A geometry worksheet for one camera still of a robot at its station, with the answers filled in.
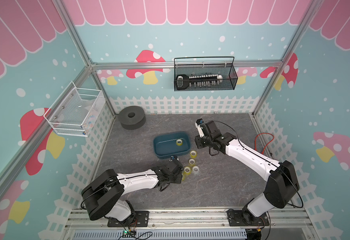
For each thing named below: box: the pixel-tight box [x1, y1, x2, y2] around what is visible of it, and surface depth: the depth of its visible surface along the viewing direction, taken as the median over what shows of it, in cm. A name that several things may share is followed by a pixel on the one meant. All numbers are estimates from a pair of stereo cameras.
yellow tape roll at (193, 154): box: [190, 150, 198, 159], surface depth 99 cm
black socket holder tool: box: [175, 74, 223, 90], surface depth 91 cm
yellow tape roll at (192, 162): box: [188, 158, 196, 167], surface depth 96 cm
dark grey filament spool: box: [118, 105, 147, 130], surface depth 115 cm
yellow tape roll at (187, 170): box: [183, 166, 192, 175], surface depth 91 cm
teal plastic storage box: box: [153, 131, 191, 160], surface depth 105 cm
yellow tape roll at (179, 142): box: [176, 139, 183, 146], surface depth 105 cm
